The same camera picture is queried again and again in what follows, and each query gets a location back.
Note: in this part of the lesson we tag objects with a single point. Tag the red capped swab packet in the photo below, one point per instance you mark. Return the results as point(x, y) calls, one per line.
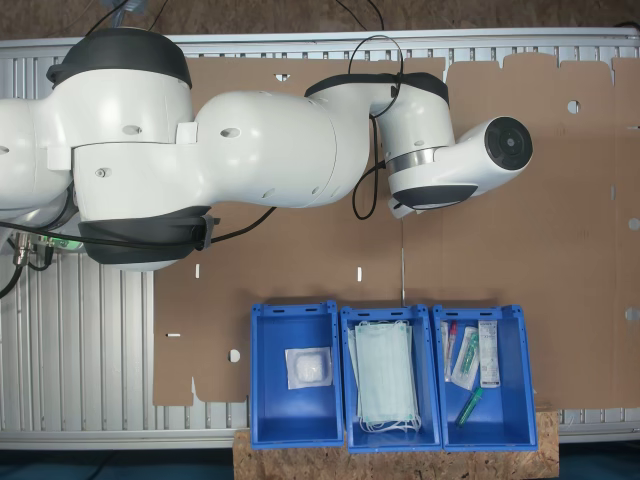
point(451, 350)

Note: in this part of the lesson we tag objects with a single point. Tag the pale green face mask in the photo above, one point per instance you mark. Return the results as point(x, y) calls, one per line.
point(387, 370)
point(351, 360)

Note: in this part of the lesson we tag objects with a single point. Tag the printed white flat packet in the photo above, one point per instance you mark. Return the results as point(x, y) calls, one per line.
point(489, 355)

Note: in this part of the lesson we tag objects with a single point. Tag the OSB wood board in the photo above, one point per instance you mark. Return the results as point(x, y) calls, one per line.
point(400, 465)

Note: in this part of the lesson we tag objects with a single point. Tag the blue plastic storage bin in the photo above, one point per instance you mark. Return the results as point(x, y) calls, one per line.
point(510, 410)
point(390, 440)
point(300, 425)

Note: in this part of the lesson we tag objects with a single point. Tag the cotton pad in clear bag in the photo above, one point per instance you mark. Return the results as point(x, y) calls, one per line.
point(308, 367)

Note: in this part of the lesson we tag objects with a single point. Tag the loose green capped tube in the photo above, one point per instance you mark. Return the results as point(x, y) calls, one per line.
point(472, 404)

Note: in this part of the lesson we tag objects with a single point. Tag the green syringe in packet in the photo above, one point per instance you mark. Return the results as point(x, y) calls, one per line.
point(467, 360)

